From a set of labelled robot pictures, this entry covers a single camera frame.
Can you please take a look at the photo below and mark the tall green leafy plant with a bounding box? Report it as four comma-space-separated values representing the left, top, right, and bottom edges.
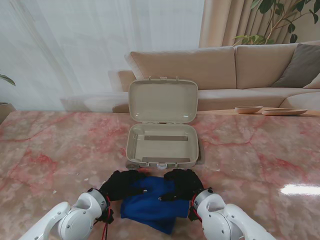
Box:
233, 0, 320, 46

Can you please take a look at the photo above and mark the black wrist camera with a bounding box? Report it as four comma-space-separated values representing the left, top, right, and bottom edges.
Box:
96, 209, 115, 225
188, 204, 201, 223

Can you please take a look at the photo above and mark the red black left arm cable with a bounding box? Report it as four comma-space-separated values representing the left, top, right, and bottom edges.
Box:
99, 194, 113, 240

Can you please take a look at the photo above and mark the beige sectional sofa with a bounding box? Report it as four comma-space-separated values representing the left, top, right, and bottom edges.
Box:
59, 41, 320, 113

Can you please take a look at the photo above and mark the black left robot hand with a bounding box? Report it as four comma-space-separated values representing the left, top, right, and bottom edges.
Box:
99, 170, 149, 203

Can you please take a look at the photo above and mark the small green plant leaf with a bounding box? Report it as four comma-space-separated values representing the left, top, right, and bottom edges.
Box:
0, 74, 17, 87

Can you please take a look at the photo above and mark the beige hard suitcase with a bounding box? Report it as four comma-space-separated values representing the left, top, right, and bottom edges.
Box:
125, 76, 201, 171

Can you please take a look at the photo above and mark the blue shirt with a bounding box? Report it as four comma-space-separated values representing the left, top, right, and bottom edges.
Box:
119, 176, 190, 235

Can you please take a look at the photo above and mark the oval wooden tray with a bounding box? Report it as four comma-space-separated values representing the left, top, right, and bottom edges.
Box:
261, 108, 308, 116

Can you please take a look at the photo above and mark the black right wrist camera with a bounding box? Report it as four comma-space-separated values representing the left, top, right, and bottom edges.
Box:
188, 204, 201, 223

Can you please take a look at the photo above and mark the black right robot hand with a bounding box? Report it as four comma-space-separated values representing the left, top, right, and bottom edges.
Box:
159, 169, 205, 202

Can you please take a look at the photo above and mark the beige drape curtain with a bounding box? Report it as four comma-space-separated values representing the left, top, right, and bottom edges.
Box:
198, 0, 320, 48

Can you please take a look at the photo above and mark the beige sofa cushion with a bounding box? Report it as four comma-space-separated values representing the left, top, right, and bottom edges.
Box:
302, 74, 320, 90

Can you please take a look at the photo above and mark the small wooden bowl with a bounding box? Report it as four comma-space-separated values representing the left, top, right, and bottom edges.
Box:
234, 105, 264, 115

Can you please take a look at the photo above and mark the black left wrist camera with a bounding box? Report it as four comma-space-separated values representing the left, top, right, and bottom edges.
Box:
96, 209, 115, 225

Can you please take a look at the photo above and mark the white sheer curtain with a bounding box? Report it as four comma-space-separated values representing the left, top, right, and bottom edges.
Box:
0, 0, 205, 112

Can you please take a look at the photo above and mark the grey sofa cushion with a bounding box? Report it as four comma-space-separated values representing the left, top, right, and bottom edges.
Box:
271, 43, 320, 88

